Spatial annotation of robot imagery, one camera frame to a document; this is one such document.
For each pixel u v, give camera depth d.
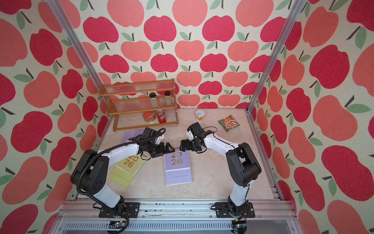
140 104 1.19
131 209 0.74
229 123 1.08
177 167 0.86
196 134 0.73
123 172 0.86
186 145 0.82
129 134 1.07
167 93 0.97
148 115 1.11
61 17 0.72
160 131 0.85
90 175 0.46
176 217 0.74
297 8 0.69
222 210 0.73
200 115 1.11
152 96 0.96
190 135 0.86
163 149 0.81
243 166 0.48
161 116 1.04
